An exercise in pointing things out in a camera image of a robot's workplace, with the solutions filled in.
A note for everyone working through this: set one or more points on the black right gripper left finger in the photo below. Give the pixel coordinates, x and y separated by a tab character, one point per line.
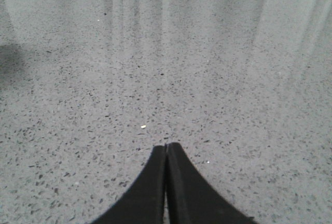
143	202

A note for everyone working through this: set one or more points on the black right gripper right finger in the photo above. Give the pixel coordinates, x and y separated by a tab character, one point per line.
191	199

